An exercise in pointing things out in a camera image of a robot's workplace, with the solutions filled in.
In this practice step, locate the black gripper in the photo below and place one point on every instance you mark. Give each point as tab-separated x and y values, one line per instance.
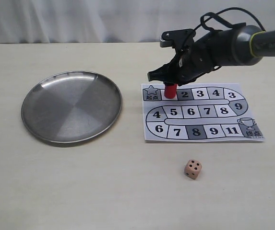
208	54

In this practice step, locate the red cylinder game piece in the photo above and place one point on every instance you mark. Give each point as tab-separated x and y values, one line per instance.
170	90

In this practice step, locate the wooden die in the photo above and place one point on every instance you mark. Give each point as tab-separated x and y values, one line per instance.
192	168

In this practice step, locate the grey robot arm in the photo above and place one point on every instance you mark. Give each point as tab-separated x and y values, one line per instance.
245	46

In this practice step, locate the paper number game board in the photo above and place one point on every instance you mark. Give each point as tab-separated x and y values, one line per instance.
209	112

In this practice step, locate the round stainless steel plate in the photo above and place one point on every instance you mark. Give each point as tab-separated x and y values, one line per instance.
71	107

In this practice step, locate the white backdrop curtain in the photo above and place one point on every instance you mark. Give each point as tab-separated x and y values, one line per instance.
97	21

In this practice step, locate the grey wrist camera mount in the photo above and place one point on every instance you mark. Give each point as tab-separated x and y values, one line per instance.
177	39

